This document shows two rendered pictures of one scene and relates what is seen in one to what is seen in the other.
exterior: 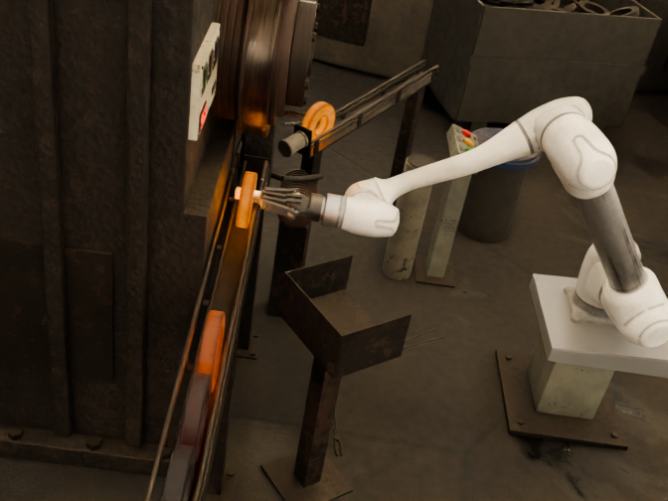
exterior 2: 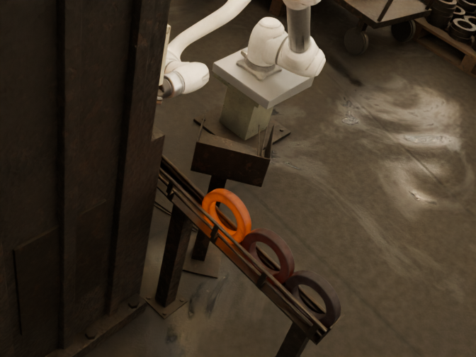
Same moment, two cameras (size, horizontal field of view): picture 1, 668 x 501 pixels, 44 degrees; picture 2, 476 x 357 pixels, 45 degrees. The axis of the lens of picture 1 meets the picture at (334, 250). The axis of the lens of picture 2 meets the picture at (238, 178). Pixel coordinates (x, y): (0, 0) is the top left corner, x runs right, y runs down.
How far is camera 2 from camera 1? 1.43 m
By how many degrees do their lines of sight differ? 44
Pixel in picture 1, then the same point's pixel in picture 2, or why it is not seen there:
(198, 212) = (157, 134)
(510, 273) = not seen: hidden behind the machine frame
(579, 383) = (263, 112)
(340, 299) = (207, 139)
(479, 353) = (187, 125)
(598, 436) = (277, 134)
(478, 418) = not seen: hidden behind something
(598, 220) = (304, 18)
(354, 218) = (191, 83)
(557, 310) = (247, 78)
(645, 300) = (314, 51)
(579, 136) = not seen: outside the picture
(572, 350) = (276, 97)
